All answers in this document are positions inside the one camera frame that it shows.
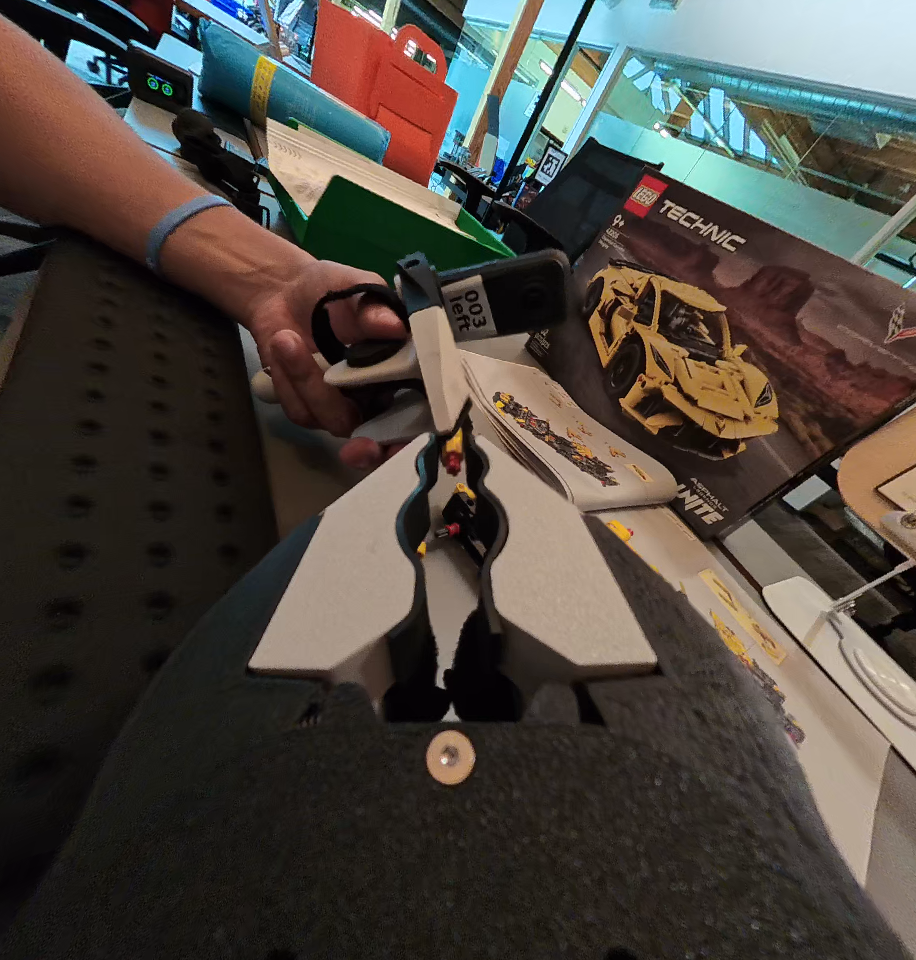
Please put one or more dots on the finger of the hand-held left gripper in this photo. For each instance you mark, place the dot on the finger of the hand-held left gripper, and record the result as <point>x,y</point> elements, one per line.
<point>443,367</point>

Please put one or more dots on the black lego set box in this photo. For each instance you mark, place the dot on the black lego set box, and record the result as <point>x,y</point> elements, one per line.
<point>728,337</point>

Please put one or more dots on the orange felt bag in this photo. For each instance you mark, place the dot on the orange felt bag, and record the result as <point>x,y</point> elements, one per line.
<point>383,82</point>

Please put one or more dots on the person's left forearm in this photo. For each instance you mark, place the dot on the person's left forearm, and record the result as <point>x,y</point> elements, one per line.
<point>67,150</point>

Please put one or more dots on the lego instruction booklet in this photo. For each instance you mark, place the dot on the lego instruction booklet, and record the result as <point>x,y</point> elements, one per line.
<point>578,465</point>

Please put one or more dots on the blue wrapped roll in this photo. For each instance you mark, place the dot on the blue wrapped roll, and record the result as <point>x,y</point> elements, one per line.
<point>293,97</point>

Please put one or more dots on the white paper stack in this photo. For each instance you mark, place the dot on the white paper stack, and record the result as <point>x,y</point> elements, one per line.
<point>323,165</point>

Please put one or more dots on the yellow black lego car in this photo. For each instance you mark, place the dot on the yellow black lego car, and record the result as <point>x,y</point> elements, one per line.
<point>465,521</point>

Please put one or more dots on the green storage bin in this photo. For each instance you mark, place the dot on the green storage bin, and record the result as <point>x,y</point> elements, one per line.
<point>383,225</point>

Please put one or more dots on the yellow thin lego beam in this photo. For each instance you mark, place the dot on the yellow thin lego beam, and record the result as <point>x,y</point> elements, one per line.
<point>452,448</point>

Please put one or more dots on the black perforated mat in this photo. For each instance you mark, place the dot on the black perforated mat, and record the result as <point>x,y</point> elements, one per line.
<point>112,487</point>

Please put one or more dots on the black device green indicator lights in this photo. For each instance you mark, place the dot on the black device green indicator lights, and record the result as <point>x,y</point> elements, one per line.
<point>160,79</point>

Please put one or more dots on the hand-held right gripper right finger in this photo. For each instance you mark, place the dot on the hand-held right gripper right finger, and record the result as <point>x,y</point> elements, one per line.
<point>570,592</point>

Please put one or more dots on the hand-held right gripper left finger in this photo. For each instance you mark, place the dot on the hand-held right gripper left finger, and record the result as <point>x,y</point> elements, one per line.
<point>330,592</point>

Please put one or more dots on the person's left hand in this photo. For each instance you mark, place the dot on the person's left hand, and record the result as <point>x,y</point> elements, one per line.
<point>293,322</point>

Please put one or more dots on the printed instruction sheet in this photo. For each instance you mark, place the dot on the printed instruction sheet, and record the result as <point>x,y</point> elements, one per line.
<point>915,487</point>

